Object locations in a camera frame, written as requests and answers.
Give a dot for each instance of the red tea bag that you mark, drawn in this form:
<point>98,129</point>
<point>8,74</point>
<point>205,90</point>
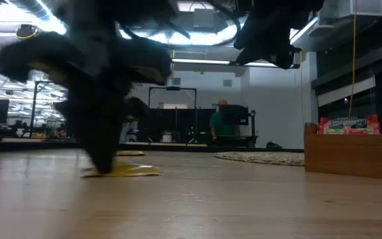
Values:
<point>323,127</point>

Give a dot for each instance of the round woven placemat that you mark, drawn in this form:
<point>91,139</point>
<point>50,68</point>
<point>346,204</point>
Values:
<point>260,158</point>

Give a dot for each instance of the long ceiling light strip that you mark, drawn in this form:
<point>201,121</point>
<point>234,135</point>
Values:
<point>204,61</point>

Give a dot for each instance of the black metal frame stand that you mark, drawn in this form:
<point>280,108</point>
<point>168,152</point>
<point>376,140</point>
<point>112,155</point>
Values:
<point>172,88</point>
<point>34,109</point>

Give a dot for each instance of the wall vent grille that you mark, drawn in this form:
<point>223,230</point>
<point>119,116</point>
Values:
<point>227,83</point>
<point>176,81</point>

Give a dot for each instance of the small black dome object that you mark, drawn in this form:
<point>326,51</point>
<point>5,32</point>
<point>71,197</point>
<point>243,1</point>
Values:
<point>274,145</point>

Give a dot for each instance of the silver ceiling duct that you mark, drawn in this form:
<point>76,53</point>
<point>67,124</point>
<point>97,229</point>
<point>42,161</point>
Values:
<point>35,8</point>

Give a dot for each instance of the black metal table frame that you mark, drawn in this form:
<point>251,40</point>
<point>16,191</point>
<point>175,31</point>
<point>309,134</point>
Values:
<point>28,146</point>

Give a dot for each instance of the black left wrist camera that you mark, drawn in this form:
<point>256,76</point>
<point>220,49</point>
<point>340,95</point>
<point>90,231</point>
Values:
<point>148,59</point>

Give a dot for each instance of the black partition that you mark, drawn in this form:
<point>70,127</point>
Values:
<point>177,126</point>

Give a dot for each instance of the dark office desk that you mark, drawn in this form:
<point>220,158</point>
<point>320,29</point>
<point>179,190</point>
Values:
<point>240,141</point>

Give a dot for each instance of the white bucket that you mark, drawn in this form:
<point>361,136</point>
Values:
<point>167,137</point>

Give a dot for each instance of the black lamp stand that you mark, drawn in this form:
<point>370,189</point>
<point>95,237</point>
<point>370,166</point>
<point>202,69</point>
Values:
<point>252,123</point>

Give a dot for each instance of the white ceiling air unit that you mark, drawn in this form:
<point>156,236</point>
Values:
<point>360,8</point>

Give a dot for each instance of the wooden three-compartment tea box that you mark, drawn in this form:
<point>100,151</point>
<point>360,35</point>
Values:
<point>353,156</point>

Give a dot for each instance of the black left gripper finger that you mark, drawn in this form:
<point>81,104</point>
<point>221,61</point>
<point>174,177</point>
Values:
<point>103,139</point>

